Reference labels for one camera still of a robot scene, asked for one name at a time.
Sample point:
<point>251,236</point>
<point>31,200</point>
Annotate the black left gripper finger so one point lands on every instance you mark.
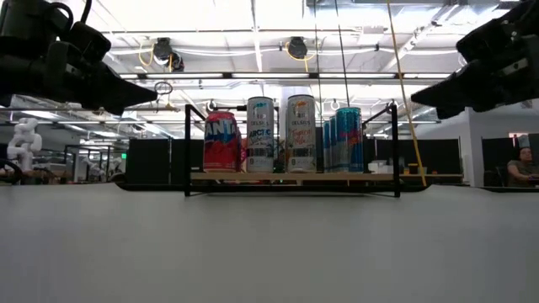
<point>118,92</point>

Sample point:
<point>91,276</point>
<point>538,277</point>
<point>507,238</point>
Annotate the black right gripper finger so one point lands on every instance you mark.
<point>450,92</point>

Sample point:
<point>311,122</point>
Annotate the white can black top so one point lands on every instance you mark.
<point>259,134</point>
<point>301,134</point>

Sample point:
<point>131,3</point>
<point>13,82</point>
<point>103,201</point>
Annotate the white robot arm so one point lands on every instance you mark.
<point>23,143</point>
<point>90,166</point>
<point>114,165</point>

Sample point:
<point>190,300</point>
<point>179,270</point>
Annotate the black partition panel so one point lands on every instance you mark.
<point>438,155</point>
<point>147,162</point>
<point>494,155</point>

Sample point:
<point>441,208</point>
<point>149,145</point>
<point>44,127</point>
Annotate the person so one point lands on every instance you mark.
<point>522,170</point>

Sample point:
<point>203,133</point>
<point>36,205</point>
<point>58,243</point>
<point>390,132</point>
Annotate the white boxes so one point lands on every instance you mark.
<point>381,167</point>

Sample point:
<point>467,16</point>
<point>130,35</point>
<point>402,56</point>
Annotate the long ceiling light strip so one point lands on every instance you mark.
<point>295,75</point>

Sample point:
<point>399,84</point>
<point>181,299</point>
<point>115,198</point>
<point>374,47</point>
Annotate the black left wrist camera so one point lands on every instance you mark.
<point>90,40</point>

